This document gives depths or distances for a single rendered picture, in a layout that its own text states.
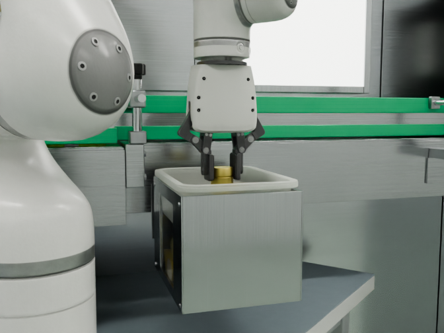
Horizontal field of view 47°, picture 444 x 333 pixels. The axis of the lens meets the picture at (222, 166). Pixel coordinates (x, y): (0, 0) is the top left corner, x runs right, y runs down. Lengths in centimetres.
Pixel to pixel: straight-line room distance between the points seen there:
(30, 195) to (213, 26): 37
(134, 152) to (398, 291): 88
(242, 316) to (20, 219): 54
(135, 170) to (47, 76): 42
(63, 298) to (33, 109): 18
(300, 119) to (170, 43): 32
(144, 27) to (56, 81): 70
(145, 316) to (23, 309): 46
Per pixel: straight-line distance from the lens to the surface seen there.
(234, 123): 75
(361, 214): 134
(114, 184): 82
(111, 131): 83
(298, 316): 94
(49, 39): 43
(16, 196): 49
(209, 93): 74
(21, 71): 43
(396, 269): 143
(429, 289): 151
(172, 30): 112
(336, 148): 104
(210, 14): 74
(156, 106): 93
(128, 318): 94
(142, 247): 116
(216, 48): 73
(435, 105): 117
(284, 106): 100
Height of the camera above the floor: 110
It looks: 6 degrees down
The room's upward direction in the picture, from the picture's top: straight up
